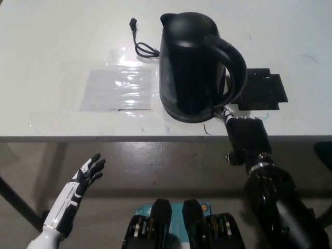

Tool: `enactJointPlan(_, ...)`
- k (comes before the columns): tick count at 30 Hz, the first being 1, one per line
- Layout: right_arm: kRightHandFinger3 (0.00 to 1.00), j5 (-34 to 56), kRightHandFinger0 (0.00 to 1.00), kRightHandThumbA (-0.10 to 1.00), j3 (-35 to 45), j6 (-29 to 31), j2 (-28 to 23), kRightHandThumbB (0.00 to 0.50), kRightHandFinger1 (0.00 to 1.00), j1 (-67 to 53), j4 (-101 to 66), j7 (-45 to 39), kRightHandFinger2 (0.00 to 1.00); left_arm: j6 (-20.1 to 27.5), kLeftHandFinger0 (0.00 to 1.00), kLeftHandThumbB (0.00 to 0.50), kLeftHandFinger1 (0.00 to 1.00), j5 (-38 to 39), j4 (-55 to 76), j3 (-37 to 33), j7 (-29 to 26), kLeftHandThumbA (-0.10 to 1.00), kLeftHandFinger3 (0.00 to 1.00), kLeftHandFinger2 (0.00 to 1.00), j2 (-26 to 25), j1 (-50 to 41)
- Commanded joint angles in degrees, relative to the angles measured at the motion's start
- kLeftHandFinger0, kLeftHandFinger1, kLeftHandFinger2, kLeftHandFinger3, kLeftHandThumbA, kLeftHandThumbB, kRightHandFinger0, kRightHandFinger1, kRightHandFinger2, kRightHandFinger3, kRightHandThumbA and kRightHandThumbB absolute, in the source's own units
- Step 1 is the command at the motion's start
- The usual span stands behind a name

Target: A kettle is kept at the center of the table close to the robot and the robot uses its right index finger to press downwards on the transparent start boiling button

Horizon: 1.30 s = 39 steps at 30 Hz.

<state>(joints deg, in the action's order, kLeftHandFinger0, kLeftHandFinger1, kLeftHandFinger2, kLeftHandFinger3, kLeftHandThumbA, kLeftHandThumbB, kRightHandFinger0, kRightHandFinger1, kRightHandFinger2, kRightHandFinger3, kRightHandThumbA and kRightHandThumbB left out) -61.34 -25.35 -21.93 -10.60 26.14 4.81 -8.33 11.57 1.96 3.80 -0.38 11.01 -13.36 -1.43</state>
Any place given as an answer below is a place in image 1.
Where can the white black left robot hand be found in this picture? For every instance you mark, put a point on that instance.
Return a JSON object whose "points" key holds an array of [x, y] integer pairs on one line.
{"points": [[75, 189]]}

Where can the clear plastic sheet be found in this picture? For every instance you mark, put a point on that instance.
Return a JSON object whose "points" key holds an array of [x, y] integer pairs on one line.
{"points": [[116, 88]]}

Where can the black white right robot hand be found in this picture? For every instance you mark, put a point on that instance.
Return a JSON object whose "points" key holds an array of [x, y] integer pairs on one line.
{"points": [[246, 137]]}

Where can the black square mat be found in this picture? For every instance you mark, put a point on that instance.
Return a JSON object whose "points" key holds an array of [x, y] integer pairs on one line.
{"points": [[262, 88]]}

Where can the black electric kettle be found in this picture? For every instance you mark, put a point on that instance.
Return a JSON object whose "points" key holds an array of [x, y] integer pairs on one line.
{"points": [[189, 67]]}

